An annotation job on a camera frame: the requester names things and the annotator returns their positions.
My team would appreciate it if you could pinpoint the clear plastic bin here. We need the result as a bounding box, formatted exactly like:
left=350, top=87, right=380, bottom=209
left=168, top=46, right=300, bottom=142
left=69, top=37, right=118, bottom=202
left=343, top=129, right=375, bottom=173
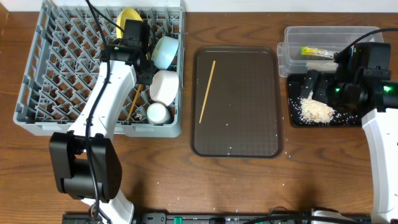
left=277, top=26, right=378, bottom=78

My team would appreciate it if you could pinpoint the pale green cup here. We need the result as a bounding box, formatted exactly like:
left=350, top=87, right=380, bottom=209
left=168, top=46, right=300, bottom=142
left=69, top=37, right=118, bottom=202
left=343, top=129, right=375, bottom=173
left=147, top=103, right=171, bottom=124

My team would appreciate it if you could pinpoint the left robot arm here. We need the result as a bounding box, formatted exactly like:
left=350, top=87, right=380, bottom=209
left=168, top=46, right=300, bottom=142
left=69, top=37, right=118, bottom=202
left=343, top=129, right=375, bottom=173
left=49, top=19, right=154, bottom=223

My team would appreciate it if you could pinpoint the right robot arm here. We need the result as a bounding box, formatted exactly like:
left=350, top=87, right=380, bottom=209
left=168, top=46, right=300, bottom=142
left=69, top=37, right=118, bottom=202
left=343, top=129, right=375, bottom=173
left=300, top=42, right=397, bottom=223

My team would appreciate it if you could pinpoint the rice pile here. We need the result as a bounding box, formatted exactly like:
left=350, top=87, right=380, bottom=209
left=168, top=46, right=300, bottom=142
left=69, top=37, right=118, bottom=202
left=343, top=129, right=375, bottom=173
left=300, top=93, right=337, bottom=123

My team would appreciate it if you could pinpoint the green snack wrapper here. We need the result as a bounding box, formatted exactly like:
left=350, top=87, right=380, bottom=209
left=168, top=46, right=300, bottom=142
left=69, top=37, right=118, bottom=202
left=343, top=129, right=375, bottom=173
left=300, top=46, right=338, bottom=59

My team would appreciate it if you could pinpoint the light blue bowl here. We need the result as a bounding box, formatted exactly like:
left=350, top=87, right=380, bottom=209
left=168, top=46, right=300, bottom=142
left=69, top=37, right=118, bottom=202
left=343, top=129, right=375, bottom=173
left=151, top=36, right=179, bottom=70

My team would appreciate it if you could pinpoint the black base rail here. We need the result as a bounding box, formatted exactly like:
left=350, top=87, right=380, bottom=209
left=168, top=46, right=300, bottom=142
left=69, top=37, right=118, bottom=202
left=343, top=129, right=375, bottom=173
left=61, top=213, right=371, bottom=224

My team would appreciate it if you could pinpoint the yellow plate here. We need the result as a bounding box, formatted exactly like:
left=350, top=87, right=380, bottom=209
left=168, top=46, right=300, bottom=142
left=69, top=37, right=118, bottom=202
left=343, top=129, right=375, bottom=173
left=116, top=8, right=143, bottom=39

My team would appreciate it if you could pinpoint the grey dish rack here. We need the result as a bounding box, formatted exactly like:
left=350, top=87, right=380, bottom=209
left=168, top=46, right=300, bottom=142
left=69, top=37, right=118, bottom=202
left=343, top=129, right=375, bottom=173
left=13, top=1, right=185, bottom=136

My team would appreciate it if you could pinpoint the dark brown serving tray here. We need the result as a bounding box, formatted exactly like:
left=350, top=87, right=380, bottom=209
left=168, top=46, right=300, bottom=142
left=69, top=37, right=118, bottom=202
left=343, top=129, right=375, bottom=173
left=190, top=47, right=284, bottom=159

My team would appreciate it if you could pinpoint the black plastic bin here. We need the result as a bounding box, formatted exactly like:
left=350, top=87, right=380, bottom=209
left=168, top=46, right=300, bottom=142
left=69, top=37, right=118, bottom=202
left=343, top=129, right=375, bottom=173
left=287, top=74, right=361, bottom=128

